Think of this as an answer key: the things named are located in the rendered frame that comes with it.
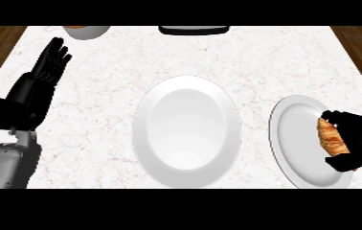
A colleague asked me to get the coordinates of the white plate with dark rim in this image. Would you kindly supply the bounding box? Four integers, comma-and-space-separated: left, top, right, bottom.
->
267, 94, 356, 190

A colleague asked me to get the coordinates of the grey cup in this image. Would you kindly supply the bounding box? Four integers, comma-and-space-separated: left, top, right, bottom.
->
62, 25, 112, 41

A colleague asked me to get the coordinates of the black and grey appliance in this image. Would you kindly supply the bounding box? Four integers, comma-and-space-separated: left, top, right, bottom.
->
156, 25, 231, 36

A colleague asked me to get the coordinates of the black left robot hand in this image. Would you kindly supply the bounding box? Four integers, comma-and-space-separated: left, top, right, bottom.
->
0, 36, 73, 131

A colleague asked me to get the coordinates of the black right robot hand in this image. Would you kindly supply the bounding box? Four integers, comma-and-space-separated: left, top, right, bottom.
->
319, 109, 362, 173

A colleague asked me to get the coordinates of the large white oval plate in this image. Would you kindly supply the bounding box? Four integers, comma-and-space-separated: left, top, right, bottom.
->
131, 75, 243, 189

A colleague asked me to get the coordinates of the golden brown croissant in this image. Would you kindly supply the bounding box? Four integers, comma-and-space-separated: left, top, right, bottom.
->
316, 117, 359, 173

